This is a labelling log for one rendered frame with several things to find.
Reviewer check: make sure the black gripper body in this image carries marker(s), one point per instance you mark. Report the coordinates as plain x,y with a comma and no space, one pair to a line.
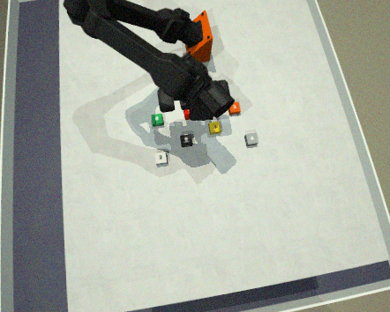
166,103

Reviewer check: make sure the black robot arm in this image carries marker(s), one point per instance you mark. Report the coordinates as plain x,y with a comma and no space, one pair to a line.
174,75

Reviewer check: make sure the green block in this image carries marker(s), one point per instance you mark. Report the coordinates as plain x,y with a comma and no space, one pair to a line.
157,120

